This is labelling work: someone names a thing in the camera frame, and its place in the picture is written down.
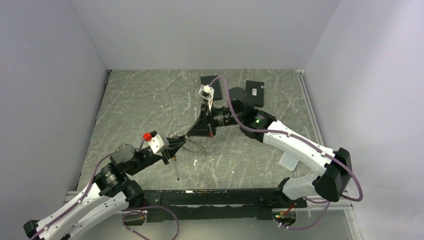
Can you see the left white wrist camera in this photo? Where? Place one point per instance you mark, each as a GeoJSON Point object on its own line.
{"type": "Point", "coordinates": [157, 142]}

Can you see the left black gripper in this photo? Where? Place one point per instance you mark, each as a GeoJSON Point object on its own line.
{"type": "Point", "coordinates": [175, 145]}

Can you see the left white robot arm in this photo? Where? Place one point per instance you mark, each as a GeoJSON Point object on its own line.
{"type": "Point", "coordinates": [109, 190]}

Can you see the yellow black screwdriver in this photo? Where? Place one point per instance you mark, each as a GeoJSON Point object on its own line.
{"type": "Point", "coordinates": [174, 161]}

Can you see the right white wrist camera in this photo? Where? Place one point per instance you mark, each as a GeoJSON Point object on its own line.
{"type": "Point", "coordinates": [207, 93]}

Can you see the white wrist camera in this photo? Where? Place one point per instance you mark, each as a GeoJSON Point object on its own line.
{"type": "Point", "coordinates": [207, 93]}
{"type": "Point", "coordinates": [157, 142]}

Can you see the right black box with label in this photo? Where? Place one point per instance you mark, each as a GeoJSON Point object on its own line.
{"type": "Point", "coordinates": [256, 90]}

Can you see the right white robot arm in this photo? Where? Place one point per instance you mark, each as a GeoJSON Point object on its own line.
{"type": "Point", "coordinates": [331, 169]}

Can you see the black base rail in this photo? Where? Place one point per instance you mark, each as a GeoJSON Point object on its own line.
{"type": "Point", "coordinates": [209, 204]}

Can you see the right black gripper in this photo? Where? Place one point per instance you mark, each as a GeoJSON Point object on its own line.
{"type": "Point", "coordinates": [204, 126]}

